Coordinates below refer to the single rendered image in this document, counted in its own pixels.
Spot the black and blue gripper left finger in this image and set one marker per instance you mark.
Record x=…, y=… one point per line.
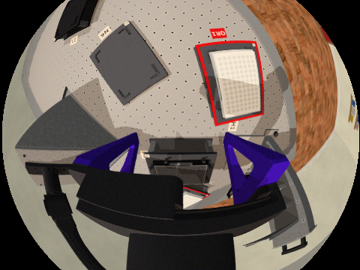
x=101, y=157

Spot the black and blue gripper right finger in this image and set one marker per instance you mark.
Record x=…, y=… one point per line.
x=268, y=166

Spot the cream multiwell plate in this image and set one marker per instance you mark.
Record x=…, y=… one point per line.
x=191, y=198
x=238, y=82

